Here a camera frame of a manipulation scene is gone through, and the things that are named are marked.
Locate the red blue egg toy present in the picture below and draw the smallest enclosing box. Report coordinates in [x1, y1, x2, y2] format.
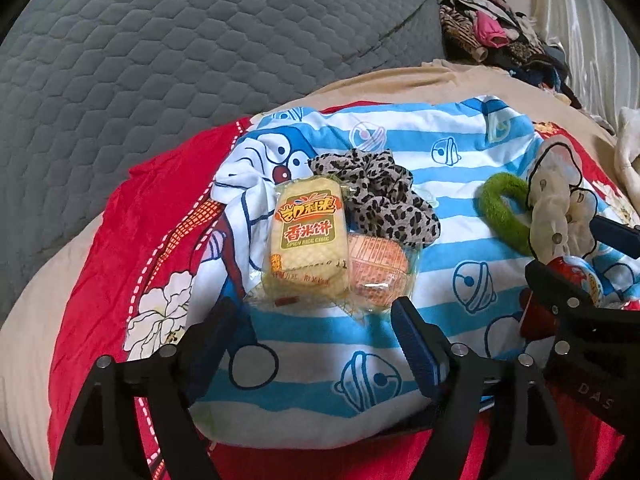
[520, 256, 604, 341]

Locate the beige sheer scrunchie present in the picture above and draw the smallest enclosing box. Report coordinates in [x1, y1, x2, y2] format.
[526, 134, 598, 263]

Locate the green fuzzy hair ring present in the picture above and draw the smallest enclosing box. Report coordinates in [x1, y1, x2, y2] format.
[476, 171, 534, 257]

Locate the orange biscuit pack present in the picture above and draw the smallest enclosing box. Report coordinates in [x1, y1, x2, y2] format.
[348, 232, 420, 313]

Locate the leopard print scrunchie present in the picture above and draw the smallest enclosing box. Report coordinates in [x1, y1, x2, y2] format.
[308, 148, 440, 249]

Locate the yellow rice cracker pack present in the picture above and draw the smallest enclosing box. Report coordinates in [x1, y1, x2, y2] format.
[250, 176, 350, 310]

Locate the white green fleece blanket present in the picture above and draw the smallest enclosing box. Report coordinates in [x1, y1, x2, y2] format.
[614, 107, 640, 211]

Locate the red floral blanket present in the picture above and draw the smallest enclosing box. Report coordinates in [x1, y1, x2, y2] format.
[46, 98, 626, 480]

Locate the white satin curtain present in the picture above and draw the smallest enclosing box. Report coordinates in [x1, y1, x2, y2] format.
[534, 0, 639, 131]

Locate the pile of clothes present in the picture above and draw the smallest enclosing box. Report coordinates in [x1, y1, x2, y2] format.
[437, 0, 582, 110]

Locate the grey quilted headboard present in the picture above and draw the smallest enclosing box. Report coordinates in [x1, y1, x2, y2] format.
[1, 0, 444, 312]

